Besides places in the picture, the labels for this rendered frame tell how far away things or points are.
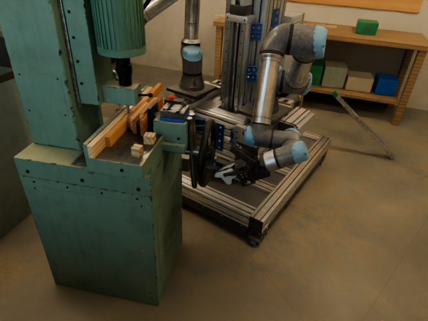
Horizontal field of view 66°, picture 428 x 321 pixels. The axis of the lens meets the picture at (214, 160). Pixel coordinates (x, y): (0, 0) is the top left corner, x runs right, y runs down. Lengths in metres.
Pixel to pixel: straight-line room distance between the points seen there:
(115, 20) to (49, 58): 0.29
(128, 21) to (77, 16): 0.18
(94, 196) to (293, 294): 1.16
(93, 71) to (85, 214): 0.60
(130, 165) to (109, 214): 0.36
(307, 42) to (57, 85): 0.94
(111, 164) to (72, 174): 0.26
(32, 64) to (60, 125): 0.25
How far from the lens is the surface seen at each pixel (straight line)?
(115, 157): 1.22
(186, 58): 1.97
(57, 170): 1.46
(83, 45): 1.33
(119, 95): 1.37
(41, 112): 1.50
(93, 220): 1.54
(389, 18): 4.44
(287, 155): 1.19
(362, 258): 2.28
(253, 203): 2.10
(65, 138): 1.50
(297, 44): 1.34
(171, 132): 1.33
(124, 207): 1.41
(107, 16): 1.24
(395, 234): 2.55
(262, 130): 1.28
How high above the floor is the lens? 1.54
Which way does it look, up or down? 33 degrees down
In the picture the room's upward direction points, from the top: 3 degrees clockwise
